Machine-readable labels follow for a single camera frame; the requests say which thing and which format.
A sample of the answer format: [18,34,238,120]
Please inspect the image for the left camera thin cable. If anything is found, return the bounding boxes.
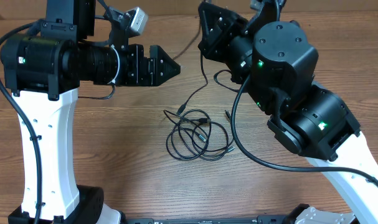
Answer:
[78,84,116,101]

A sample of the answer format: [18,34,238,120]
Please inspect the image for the black usb cable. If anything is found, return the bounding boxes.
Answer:
[163,51,236,162]

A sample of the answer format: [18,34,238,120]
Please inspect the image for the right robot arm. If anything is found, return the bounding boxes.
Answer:
[198,1,378,223]

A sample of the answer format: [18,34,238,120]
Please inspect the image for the right camera thin cable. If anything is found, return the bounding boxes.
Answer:
[213,69,242,93]

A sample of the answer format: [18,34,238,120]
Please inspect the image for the camera thin cable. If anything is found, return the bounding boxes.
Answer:
[78,84,116,101]
[213,69,242,93]

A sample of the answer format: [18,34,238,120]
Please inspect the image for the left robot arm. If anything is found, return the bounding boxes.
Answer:
[0,1,181,223]

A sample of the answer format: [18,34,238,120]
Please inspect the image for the black cable silver plugs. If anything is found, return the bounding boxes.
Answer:
[166,118,215,161]

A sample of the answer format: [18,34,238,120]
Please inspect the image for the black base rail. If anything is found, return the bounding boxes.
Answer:
[126,215,296,224]

